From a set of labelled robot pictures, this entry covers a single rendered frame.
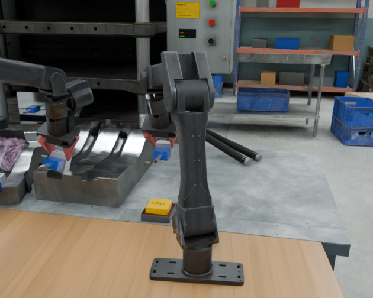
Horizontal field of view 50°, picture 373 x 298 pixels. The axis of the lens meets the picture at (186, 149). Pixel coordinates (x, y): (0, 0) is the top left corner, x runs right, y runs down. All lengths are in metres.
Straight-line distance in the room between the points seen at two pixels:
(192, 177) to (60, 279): 0.35
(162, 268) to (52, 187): 0.48
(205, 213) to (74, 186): 0.50
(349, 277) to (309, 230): 1.33
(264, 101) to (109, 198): 3.81
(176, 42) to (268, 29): 5.84
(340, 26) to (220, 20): 6.01
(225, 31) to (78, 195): 1.03
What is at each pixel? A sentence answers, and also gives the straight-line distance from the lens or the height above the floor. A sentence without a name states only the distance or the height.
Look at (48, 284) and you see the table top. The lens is 0.92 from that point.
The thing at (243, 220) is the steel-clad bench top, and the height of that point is 0.80.
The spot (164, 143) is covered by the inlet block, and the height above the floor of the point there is 0.96.
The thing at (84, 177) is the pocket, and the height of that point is 0.87.
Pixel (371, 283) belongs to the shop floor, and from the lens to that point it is 2.44.
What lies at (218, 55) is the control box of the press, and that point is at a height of 1.16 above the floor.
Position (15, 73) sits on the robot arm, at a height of 1.20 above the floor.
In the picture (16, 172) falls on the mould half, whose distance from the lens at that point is 1.37.
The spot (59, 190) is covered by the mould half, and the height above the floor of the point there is 0.84.
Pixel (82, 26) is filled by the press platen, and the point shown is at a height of 1.28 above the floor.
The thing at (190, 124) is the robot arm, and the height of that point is 1.12.
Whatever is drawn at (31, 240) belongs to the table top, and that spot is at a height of 0.80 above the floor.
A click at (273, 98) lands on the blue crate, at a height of 0.41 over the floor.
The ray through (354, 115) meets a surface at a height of 0.34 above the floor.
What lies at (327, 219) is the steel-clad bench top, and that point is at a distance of 1.19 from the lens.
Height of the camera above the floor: 1.33
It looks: 18 degrees down
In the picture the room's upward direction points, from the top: 1 degrees clockwise
